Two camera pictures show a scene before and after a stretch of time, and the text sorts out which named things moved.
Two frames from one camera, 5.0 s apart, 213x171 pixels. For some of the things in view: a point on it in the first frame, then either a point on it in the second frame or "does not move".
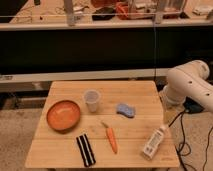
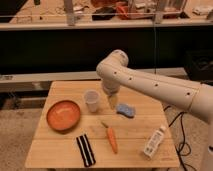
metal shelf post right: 159,15 does not move
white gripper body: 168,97 -> 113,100
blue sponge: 126,110 does not move
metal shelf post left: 68,7 does not move
